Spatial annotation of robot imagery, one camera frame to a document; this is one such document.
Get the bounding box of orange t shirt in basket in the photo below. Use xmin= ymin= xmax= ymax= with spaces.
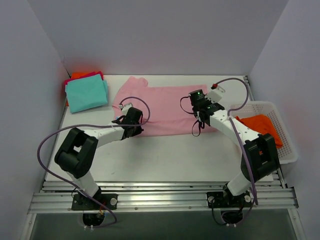
xmin=235 ymin=114 xmax=283 ymax=149

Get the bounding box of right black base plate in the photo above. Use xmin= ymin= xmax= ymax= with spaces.
xmin=206 ymin=191 xmax=252 ymax=209

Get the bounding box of folded orange t shirt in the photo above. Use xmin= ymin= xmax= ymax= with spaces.
xmin=65 ymin=71 xmax=91 ymax=108

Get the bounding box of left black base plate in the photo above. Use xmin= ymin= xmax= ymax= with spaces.
xmin=71 ymin=193 xmax=118 ymax=211

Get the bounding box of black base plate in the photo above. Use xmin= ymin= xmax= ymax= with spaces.
xmin=206 ymin=191 xmax=252 ymax=209
xmin=71 ymin=193 xmax=118 ymax=211

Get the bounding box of white plastic basket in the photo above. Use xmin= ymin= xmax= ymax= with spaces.
xmin=231 ymin=101 xmax=298 ymax=165

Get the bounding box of folded magenta t shirt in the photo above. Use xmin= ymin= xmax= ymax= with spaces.
xmin=63 ymin=71 xmax=104 ymax=87

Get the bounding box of folded teal t shirt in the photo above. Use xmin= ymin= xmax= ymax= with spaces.
xmin=65 ymin=75 xmax=108 ymax=114

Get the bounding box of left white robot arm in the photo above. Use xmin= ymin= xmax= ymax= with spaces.
xmin=54 ymin=105 xmax=144 ymax=210

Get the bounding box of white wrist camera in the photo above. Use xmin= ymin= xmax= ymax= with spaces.
xmin=206 ymin=83 xmax=226 ymax=103
xmin=118 ymin=102 xmax=133 ymax=115

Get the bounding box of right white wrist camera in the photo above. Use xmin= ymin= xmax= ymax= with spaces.
xmin=206 ymin=83 xmax=226 ymax=103

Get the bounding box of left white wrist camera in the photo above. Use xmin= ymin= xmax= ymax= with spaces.
xmin=118 ymin=102 xmax=133 ymax=115

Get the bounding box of pink t shirt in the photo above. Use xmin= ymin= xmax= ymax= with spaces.
xmin=112 ymin=76 xmax=208 ymax=137

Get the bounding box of aluminium mounting rail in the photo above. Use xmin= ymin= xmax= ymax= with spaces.
xmin=28 ymin=179 xmax=299 ymax=214

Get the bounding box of black cable on right wrist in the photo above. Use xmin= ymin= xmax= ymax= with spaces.
xmin=179 ymin=96 xmax=208 ymax=137

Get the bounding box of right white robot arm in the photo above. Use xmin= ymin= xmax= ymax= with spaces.
xmin=188 ymin=89 xmax=280 ymax=207

